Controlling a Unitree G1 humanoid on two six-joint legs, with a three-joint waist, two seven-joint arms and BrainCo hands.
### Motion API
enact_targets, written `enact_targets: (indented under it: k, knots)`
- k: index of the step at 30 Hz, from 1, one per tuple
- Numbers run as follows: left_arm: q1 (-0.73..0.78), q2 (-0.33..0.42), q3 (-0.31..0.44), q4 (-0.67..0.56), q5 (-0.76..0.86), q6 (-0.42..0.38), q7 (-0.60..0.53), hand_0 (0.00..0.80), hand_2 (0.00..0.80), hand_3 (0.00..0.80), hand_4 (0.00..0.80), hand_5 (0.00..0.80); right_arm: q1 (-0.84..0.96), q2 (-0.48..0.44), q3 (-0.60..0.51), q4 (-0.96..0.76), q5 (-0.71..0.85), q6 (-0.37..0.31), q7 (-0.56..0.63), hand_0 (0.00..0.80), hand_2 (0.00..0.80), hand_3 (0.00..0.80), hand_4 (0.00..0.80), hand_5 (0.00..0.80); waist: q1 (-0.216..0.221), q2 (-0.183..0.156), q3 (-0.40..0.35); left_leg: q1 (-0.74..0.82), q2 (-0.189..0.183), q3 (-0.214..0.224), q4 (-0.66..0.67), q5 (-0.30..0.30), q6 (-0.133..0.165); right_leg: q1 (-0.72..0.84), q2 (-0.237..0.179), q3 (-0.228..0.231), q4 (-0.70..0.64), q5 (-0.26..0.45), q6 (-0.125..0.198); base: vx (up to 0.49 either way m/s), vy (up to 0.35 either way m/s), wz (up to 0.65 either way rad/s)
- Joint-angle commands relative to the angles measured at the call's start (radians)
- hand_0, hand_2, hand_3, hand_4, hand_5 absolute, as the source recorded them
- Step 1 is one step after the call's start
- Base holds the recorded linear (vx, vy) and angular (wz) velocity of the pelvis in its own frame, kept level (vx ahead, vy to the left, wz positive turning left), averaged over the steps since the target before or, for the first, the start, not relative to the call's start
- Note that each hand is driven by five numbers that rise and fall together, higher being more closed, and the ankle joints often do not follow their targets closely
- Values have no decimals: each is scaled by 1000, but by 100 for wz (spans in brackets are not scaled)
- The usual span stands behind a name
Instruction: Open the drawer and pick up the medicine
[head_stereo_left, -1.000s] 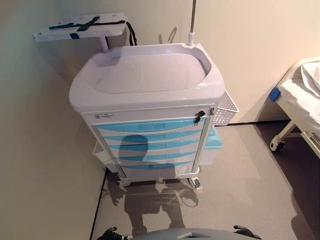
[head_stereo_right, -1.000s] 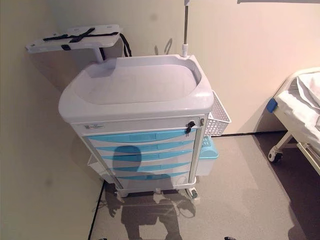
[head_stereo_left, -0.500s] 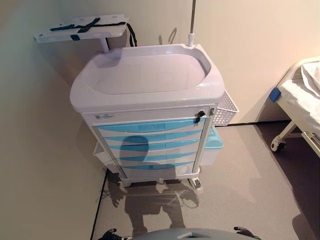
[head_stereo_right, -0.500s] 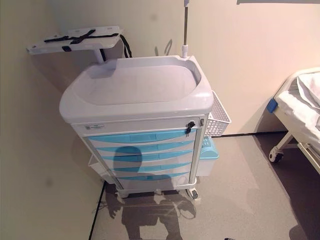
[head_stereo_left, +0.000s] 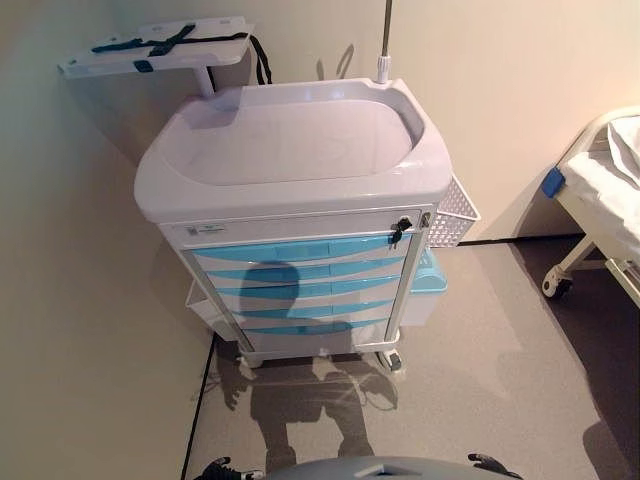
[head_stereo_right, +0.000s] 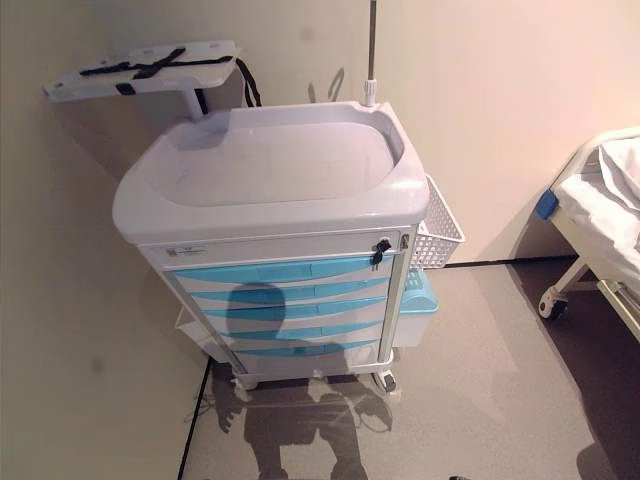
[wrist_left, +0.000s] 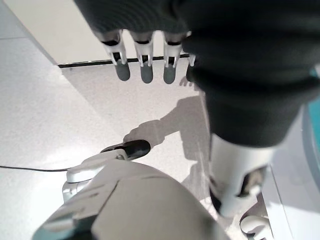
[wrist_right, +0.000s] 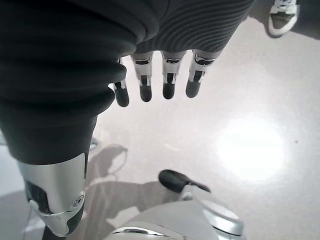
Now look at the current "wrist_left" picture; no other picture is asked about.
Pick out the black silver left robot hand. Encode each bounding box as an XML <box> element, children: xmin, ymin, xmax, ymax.
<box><xmin>73</xmin><ymin>0</ymin><xmax>320</xmax><ymax>237</ymax></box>

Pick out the teal and grey curved object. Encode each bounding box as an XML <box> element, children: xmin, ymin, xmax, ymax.
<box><xmin>301</xmin><ymin>66</ymin><xmax>320</xmax><ymax>183</ymax></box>

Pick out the black and silver robot foot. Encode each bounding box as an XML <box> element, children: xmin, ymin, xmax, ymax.
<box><xmin>65</xmin><ymin>139</ymin><xmax>152</xmax><ymax>184</ymax></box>

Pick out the white furniture panel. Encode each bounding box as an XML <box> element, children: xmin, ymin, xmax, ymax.
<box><xmin>259</xmin><ymin>163</ymin><xmax>320</xmax><ymax>240</ymax></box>

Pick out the thin black cable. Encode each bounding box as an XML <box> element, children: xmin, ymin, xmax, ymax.
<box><xmin>0</xmin><ymin>164</ymin><xmax>69</xmax><ymax>173</ymax></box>

